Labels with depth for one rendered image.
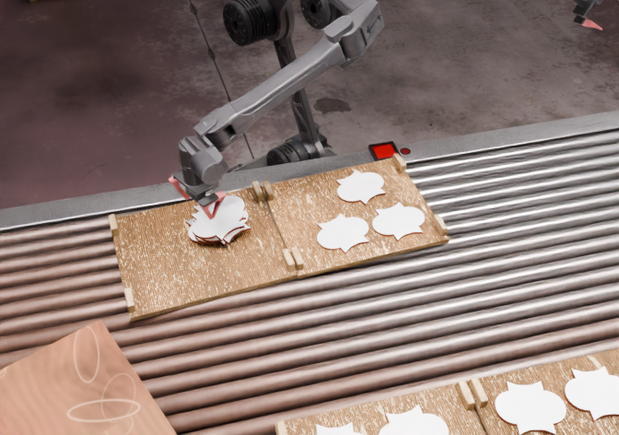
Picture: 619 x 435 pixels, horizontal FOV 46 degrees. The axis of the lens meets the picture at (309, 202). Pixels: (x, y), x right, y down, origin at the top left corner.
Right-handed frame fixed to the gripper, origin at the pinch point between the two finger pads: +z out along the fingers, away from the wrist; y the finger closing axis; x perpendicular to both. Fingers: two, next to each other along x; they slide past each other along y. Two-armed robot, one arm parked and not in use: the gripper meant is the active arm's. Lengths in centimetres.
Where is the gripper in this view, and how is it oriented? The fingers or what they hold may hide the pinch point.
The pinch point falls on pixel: (199, 205)
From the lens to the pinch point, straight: 181.4
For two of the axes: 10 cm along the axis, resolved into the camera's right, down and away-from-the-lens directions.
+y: 6.9, 5.0, -5.3
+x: 7.3, -4.8, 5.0
